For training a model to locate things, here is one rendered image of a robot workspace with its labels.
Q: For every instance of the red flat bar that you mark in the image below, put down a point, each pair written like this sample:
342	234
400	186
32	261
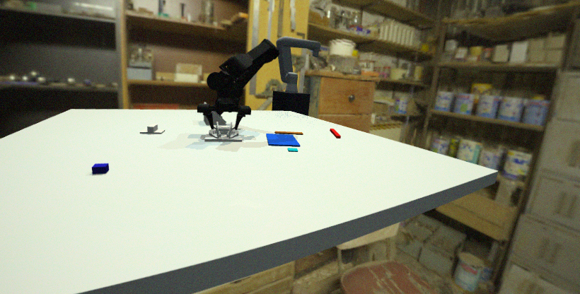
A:
335	133

